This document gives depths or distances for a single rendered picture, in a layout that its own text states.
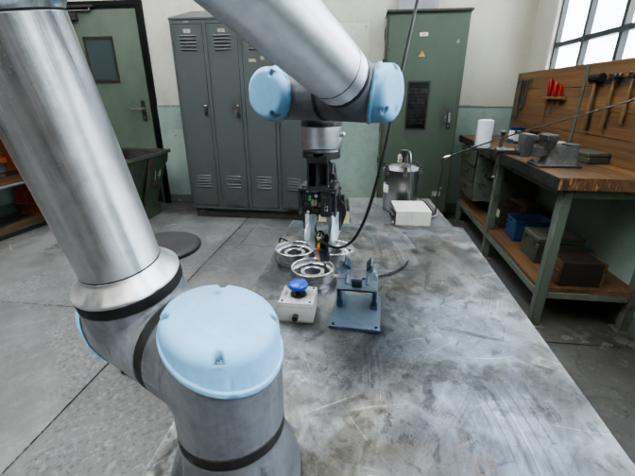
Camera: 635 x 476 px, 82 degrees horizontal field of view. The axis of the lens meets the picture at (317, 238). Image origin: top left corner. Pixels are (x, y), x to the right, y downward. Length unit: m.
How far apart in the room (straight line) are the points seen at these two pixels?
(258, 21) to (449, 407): 0.55
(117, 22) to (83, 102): 4.46
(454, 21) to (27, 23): 3.59
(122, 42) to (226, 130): 1.57
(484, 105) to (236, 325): 3.98
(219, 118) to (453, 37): 2.23
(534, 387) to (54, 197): 0.68
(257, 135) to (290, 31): 3.34
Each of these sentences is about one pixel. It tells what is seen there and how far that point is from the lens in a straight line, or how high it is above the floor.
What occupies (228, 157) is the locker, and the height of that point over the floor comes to 0.65.
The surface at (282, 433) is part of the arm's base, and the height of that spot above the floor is 0.88.
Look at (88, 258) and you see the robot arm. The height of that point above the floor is 1.08.
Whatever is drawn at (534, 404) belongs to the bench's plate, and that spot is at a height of 0.80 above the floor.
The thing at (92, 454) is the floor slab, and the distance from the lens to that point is 1.76.
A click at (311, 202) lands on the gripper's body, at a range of 0.68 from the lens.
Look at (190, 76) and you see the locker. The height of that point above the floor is 1.38.
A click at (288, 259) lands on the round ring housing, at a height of 0.83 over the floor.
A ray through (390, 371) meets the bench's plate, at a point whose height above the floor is 0.80.
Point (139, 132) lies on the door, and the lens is 4.78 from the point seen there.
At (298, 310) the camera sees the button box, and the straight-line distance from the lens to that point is 0.74.
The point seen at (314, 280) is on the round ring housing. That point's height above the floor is 0.83.
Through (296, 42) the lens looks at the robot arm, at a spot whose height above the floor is 1.27.
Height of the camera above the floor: 1.23
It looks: 22 degrees down
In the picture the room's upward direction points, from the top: straight up
